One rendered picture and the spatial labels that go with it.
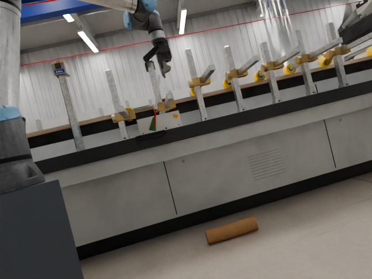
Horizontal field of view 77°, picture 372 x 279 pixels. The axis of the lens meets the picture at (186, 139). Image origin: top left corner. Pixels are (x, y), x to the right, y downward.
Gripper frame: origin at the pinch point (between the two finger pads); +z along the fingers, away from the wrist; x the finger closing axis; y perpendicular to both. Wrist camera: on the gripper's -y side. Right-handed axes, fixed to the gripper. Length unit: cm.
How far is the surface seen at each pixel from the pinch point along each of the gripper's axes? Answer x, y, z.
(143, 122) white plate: 5.3, -17.9, 22.8
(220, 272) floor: -31, 0, 101
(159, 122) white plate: 5.3, -8.3, 25.1
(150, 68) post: 6.1, -5.7, -7.4
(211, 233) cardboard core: -6, 4, 94
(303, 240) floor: -28, 44, 101
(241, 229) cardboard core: -7, 21, 96
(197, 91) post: 6.0, 18.9, 11.7
